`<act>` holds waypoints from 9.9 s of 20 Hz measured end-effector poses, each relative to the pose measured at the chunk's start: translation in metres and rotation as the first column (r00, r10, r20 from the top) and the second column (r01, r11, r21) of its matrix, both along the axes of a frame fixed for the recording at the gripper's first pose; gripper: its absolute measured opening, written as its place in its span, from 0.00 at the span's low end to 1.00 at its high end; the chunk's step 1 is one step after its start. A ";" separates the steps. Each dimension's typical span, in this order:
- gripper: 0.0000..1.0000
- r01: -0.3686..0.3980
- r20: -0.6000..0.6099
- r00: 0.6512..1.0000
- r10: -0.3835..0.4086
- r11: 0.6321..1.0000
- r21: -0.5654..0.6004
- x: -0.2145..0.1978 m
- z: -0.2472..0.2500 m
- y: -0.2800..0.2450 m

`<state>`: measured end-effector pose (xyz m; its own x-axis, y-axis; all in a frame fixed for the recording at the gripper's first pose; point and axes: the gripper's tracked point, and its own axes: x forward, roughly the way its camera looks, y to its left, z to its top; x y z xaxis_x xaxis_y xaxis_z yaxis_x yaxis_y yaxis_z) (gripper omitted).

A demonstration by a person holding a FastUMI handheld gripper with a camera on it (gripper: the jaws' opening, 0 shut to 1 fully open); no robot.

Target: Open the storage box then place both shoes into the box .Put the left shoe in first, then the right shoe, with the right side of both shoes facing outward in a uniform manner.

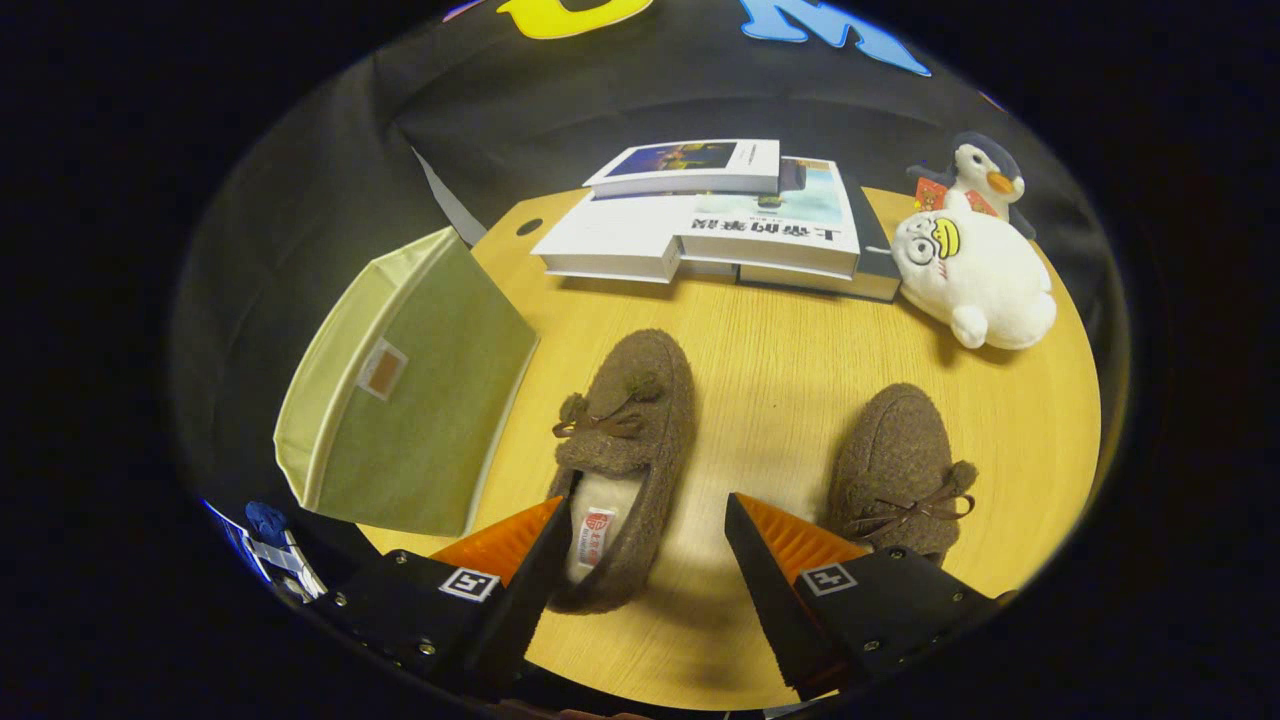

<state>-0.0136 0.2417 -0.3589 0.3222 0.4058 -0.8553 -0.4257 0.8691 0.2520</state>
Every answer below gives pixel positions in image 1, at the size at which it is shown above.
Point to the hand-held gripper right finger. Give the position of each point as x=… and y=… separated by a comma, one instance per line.
x=775, y=610

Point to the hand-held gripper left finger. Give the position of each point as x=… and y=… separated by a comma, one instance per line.
x=520, y=610

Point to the brown fuzzy shoe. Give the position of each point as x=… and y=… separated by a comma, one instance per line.
x=640, y=400
x=895, y=440

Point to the beige fabric storage box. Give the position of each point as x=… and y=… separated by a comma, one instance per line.
x=420, y=400

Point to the dark cover book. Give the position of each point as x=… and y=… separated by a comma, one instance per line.
x=878, y=260

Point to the white seal plush toy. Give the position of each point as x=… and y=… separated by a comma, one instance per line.
x=990, y=290

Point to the plain white book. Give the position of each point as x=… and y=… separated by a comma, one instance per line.
x=610, y=235

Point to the book with beach cover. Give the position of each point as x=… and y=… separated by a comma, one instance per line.
x=790, y=215

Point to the white book blue photo cover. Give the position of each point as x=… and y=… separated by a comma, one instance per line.
x=680, y=160

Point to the penguin plush toy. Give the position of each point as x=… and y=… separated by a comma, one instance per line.
x=985, y=165

